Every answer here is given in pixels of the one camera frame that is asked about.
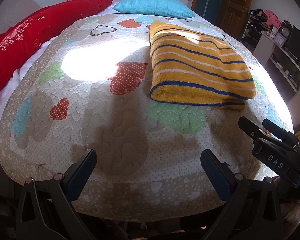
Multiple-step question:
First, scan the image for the small purple clock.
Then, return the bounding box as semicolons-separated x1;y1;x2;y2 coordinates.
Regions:
273;33;286;46

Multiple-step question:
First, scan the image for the pink cloth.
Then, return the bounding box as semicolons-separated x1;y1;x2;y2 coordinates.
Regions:
263;9;282;27

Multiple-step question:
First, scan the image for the white shelf unit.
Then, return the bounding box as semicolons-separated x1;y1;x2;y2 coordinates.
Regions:
255;33;300;107

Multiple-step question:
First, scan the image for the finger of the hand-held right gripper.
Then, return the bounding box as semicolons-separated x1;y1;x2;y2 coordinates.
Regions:
238;116;268;144
262;118;299;144

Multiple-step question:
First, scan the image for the black monitor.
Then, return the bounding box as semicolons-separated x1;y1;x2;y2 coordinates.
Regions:
284;25;300;67

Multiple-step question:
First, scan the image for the long red pillow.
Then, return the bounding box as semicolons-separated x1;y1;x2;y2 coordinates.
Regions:
0;0;115;100

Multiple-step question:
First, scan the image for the teal curtain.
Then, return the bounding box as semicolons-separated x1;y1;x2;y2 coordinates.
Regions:
194;0;226;26

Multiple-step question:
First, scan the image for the cluttered storage shelf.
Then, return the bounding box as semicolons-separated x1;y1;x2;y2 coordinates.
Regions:
240;9;285;53

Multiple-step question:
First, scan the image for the yellow blue-striped towel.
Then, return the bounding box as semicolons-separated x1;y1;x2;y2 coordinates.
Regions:
149;20;257;111

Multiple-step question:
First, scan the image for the black ornate clock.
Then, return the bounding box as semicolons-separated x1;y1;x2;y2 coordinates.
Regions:
279;21;293;37

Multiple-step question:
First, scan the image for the blue pillow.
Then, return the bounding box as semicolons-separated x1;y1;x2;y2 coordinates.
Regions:
112;0;195;19

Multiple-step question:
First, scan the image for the beige padded headboard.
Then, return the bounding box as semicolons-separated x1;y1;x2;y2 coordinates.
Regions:
0;0;41;42

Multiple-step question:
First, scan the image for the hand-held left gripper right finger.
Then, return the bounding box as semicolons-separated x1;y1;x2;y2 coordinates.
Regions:
200;149;283;240

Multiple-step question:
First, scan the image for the wooden door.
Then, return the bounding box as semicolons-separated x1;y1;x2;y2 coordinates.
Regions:
216;0;257;40

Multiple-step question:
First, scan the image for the quilted heart-pattern bedspread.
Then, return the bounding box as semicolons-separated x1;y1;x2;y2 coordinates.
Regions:
0;12;295;222

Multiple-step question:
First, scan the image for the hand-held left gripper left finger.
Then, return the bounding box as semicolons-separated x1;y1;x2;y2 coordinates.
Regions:
15;149;98;240

